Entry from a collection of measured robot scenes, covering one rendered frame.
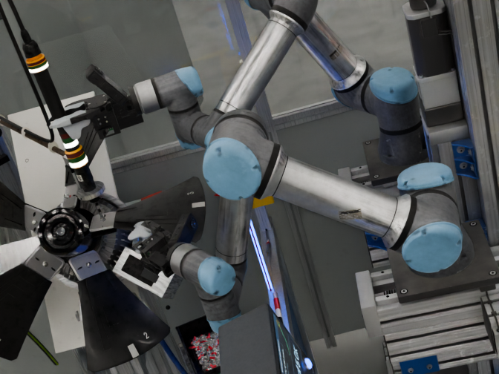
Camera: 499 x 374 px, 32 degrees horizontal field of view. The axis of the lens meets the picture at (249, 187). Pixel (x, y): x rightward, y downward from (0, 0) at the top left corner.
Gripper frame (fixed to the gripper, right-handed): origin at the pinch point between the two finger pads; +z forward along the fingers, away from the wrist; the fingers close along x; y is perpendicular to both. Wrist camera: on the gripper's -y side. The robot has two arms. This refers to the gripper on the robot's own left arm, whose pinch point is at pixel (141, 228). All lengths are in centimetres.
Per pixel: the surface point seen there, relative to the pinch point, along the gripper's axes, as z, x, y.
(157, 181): 66, 33, -37
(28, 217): 25.8, -6.9, 15.9
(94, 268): 9.7, 7.1, 12.4
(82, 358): 80, 80, 13
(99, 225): 9.9, -1.9, 5.9
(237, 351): -62, -8, 17
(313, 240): 39, 76, -69
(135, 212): 6.2, -0.7, -2.8
